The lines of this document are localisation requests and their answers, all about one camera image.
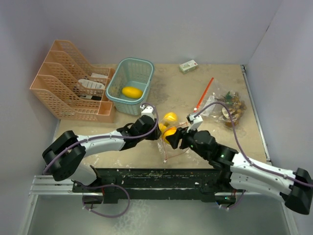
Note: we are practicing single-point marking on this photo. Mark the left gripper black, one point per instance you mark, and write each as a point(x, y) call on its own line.
point(156, 133)

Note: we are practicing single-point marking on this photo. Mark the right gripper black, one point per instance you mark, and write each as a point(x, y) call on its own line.
point(181, 133)

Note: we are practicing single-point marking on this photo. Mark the yellow fake fruit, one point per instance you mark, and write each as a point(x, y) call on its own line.
point(170, 117)
point(168, 132)
point(162, 127)
point(132, 92)

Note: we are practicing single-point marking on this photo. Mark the clear zip bag red seal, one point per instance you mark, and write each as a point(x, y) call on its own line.
point(173, 158)

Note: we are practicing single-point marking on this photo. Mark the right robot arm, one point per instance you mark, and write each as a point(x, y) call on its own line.
point(294, 188)

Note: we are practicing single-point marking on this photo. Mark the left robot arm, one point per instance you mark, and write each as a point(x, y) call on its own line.
point(64, 156)

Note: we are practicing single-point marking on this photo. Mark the clear bag of mushrooms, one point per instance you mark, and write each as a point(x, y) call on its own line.
point(223, 104)

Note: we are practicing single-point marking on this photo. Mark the teal plastic basket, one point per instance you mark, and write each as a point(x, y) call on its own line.
point(132, 72)

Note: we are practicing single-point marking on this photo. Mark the white papers in organizer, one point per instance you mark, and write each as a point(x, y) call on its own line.
point(93, 85)

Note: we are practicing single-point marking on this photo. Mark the small green white box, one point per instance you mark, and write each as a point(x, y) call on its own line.
point(188, 66)

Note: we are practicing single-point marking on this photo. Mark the orange mesh file organizer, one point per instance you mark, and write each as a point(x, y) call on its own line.
point(57, 85)

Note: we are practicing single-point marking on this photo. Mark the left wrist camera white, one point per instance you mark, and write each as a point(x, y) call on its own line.
point(147, 110)

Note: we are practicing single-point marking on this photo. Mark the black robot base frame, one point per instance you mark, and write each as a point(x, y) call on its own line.
point(159, 184)

